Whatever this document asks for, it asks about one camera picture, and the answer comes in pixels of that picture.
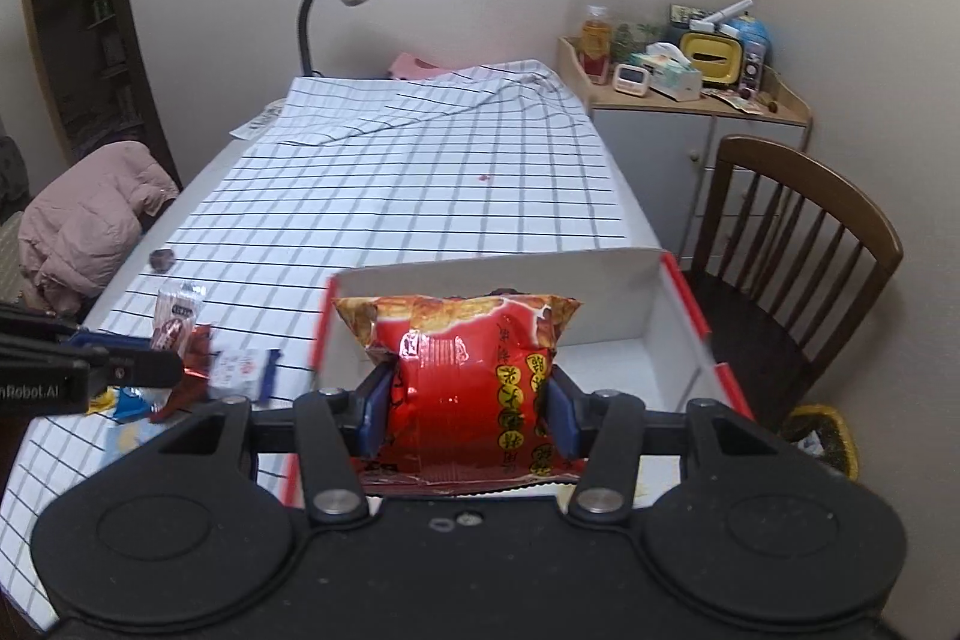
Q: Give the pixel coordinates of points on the dark brown cake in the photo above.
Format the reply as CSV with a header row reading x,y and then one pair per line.
x,y
161,260

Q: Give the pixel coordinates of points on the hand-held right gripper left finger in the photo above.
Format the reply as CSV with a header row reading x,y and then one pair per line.
x,y
375,413

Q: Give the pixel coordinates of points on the red foil snack packet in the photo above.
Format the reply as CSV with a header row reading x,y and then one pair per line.
x,y
196,347

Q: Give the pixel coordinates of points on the yellow box with slot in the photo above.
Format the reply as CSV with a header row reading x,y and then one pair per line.
x,y
712,59

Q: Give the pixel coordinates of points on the pale green tissue box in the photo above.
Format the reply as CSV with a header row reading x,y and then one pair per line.
x,y
667,74

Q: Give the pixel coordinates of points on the checkered white tablecloth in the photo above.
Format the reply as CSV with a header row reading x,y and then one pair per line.
x,y
390,190

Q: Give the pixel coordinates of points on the white cabinet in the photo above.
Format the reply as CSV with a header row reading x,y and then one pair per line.
x,y
660,168

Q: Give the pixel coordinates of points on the white tube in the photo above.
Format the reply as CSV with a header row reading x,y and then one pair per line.
x,y
724,14

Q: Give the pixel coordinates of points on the small packet near lamp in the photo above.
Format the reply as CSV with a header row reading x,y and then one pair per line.
x,y
259,123

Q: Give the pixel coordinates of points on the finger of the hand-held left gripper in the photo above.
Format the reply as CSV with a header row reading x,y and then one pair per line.
x,y
142,371
112,341

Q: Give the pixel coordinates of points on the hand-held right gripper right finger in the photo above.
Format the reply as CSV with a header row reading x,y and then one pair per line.
x,y
564,419

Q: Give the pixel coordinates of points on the white cardboard box red sides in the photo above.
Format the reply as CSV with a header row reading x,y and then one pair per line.
x,y
615,310

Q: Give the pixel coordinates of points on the white snack packet blue edges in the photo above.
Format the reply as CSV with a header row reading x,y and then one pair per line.
x,y
244,374

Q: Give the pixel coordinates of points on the white and red snack packet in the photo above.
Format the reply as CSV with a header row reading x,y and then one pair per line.
x,y
178,310

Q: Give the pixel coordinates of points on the dark wooden spindle chair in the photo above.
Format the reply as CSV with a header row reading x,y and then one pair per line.
x,y
795,310

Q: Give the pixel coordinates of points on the clear bottle orange drink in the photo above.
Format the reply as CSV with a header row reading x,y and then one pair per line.
x,y
595,40

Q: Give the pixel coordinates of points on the pink flat object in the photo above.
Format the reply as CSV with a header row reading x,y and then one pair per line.
x,y
412,66

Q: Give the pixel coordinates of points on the red crinkly snack bag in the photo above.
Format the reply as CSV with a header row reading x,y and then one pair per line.
x,y
465,377

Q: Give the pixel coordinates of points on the small white timer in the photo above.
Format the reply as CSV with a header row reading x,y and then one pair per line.
x,y
630,81

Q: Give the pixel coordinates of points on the pink puffer jacket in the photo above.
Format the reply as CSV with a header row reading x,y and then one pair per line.
x,y
82,212

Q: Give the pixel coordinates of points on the dark wooden bookshelf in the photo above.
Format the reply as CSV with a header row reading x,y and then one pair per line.
x,y
82,33

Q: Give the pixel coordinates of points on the blue globe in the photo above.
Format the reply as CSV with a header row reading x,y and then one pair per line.
x,y
754,36

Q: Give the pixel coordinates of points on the yellow woven basket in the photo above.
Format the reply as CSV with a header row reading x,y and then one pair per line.
x,y
832,437

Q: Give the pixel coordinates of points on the yellow snack packet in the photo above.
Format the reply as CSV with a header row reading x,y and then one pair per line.
x,y
124,406

